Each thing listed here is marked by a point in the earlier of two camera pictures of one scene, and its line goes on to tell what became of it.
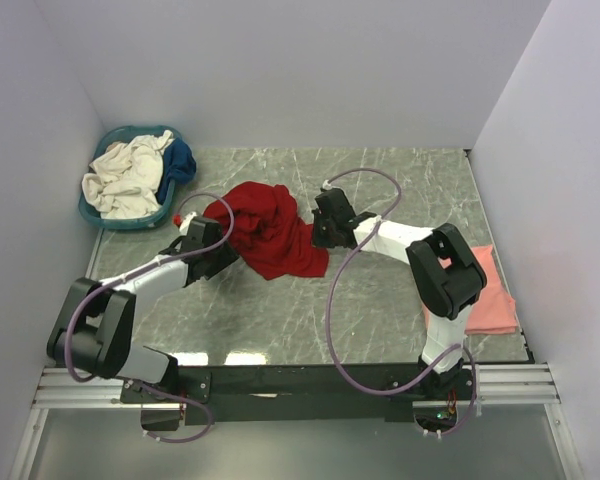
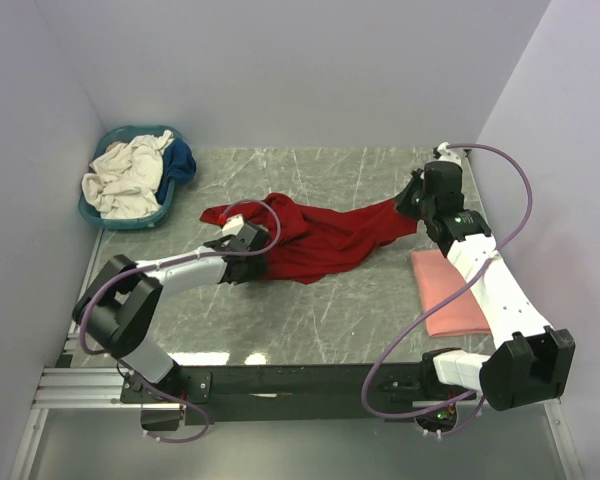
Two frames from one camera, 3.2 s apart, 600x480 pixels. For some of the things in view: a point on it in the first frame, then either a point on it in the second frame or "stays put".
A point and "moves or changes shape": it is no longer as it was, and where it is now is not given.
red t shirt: x=269 y=234 moves or changes shape
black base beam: x=312 y=393 stays put
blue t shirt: x=178 y=164 stays put
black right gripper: x=317 y=239 to x=403 y=204
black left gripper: x=226 y=257 to x=257 y=270
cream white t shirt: x=125 y=179 stays put
